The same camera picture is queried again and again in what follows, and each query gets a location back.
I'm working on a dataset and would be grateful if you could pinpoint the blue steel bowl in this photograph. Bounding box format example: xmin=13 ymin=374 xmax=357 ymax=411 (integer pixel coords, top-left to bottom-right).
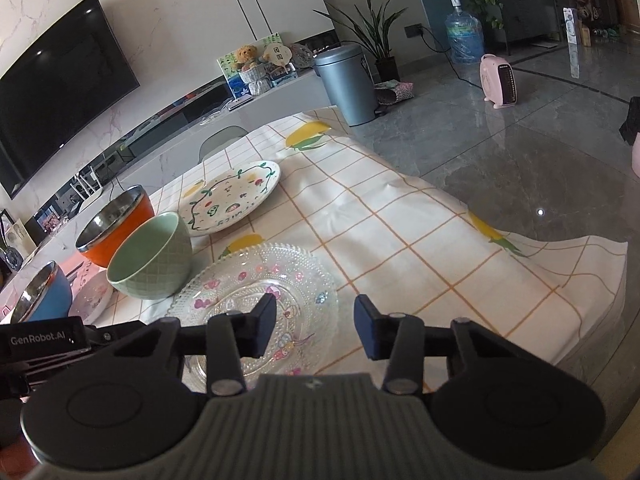
xmin=10 ymin=261 xmax=73 ymax=324

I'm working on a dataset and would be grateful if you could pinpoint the clear embossed glass plate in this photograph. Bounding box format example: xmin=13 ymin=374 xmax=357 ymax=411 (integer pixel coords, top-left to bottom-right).
xmin=167 ymin=243 xmax=338 ymax=388

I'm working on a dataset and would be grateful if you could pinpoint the small clear sticker dish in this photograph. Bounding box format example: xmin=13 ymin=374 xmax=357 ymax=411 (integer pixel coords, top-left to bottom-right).
xmin=67 ymin=271 xmax=114 ymax=325

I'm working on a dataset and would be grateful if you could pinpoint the green ceramic bowl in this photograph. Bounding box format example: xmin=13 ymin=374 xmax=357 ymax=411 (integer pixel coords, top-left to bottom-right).
xmin=106 ymin=211 xmax=192 ymax=300

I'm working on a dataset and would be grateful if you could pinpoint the orange steel bowl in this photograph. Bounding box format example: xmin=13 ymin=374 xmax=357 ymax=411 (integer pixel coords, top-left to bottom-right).
xmin=75 ymin=184 xmax=154 ymax=269

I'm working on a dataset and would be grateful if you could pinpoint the white painted ceramic plate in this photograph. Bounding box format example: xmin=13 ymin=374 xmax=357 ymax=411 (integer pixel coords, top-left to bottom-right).
xmin=178 ymin=160 xmax=281 ymax=237

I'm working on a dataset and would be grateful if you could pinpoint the pink restaurant placemat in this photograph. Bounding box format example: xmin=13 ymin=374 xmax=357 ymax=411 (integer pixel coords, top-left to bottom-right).
xmin=1 ymin=256 xmax=102 ymax=323

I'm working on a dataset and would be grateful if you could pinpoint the checked lemon tablecloth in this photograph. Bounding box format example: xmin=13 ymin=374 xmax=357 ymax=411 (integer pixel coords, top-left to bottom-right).
xmin=92 ymin=107 xmax=629 ymax=395

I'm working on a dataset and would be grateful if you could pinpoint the grey tv console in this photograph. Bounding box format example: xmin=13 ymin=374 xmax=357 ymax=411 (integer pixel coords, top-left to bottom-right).
xmin=0 ymin=66 xmax=336 ymax=306

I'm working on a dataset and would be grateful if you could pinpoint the grey round chair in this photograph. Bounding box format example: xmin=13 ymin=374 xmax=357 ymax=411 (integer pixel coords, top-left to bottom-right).
xmin=198 ymin=126 xmax=247 ymax=162

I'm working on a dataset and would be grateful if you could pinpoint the green picture book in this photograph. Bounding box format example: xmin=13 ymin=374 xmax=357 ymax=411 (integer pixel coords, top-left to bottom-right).
xmin=217 ymin=32 xmax=282 ymax=79

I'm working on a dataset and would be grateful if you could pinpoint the grey trash can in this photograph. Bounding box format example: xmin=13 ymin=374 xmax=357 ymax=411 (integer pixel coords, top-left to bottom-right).
xmin=314 ymin=44 xmax=378 ymax=126

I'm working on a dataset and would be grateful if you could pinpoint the pink space heater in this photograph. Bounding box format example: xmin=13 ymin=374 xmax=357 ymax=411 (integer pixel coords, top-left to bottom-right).
xmin=480 ymin=53 xmax=518 ymax=108

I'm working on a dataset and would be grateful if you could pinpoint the teddy bear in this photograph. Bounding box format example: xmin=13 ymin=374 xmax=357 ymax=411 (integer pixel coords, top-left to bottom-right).
xmin=234 ymin=44 xmax=259 ymax=72

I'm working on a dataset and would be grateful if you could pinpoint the round paper fan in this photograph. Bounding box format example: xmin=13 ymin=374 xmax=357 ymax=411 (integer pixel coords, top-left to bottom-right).
xmin=262 ymin=42 xmax=293 ymax=68

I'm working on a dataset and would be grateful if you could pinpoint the snake plant in pot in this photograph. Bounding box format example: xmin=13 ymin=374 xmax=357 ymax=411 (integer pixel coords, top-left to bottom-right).
xmin=314 ymin=0 xmax=408 ymax=82

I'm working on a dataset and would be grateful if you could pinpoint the blue water jug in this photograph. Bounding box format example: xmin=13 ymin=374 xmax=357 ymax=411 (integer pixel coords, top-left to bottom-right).
xmin=445 ymin=0 xmax=485 ymax=64

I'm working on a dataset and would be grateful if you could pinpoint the black wall television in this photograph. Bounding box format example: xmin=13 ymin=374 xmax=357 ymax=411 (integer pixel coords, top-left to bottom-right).
xmin=1 ymin=0 xmax=139 ymax=197

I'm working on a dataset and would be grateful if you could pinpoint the black power cable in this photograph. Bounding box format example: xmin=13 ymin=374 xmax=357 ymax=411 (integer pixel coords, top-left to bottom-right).
xmin=416 ymin=22 xmax=484 ymax=86

